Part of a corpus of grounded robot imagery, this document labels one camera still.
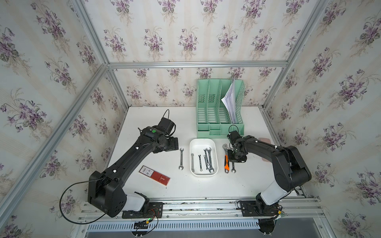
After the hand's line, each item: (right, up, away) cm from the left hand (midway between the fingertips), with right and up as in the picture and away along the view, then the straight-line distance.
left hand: (172, 147), depth 80 cm
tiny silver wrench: (+20, -10, +10) cm, 24 cm away
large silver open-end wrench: (+5, -13, +8) cm, 16 cm away
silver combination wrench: (+36, -14, +8) cm, 39 cm away
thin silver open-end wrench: (+16, -14, +6) cm, 22 cm away
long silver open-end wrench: (+22, -14, +8) cm, 27 cm away
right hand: (+37, -10, +11) cm, 40 cm away
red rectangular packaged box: (-10, -17, +4) cm, 21 cm away
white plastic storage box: (+19, -8, +12) cm, 24 cm away
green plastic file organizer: (+28, +16, +34) cm, 47 cm away
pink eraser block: (+63, +1, +18) cm, 65 cm away
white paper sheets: (+34, +28, +9) cm, 45 cm away
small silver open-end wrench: (+11, -14, +6) cm, 19 cm away
